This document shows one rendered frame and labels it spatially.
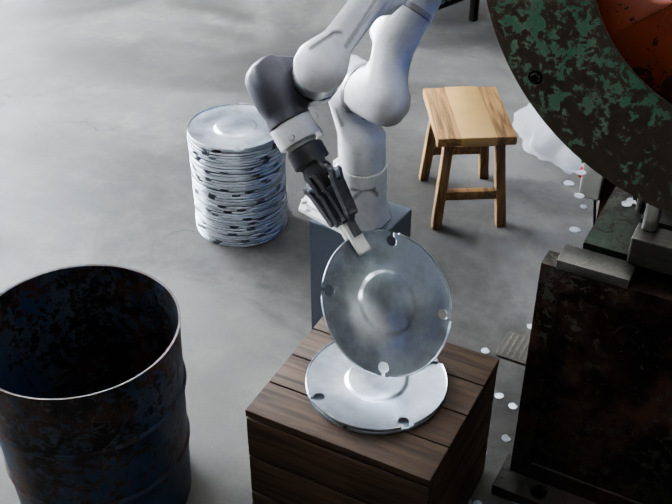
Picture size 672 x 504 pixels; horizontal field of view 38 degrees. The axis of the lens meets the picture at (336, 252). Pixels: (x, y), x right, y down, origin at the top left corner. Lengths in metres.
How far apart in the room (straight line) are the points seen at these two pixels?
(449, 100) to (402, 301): 1.34
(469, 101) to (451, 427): 1.44
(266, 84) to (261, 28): 2.64
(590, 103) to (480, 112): 1.59
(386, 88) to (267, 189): 0.95
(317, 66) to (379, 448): 0.73
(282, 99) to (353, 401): 0.61
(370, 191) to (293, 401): 0.54
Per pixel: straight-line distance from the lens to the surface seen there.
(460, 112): 3.07
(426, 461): 1.88
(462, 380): 2.05
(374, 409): 1.96
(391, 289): 1.89
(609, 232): 2.00
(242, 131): 2.92
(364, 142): 2.18
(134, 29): 4.57
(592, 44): 1.47
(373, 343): 1.86
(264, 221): 3.00
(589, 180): 2.36
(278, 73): 1.88
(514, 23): 1.50
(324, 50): 1.81
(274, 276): 2.89
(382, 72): 2.09
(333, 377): 2.02
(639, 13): 1.52
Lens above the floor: 1.74
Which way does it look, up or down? 36 degrees down
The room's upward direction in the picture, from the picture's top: straight up
